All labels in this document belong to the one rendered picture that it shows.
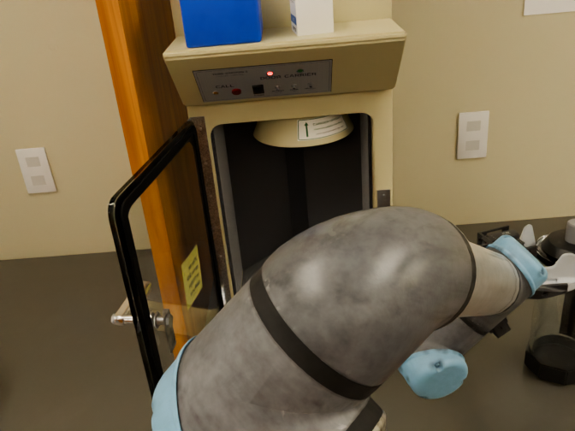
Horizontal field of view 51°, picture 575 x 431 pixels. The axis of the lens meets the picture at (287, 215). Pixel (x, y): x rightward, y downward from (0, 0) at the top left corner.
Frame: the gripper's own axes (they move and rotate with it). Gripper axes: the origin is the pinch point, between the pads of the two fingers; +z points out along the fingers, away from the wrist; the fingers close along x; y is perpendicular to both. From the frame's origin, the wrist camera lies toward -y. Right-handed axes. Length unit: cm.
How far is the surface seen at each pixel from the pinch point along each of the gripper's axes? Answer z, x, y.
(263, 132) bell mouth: -39, 29, 20
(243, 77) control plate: -43, 17, 33
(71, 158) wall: -76, 78, 6
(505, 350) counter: -5.5, 6.7, -20.4
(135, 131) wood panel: -59, 20, 27
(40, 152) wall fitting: -83, 79, 9
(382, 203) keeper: -22.2, 19.1, 7.3
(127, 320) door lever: -65, 2, 8
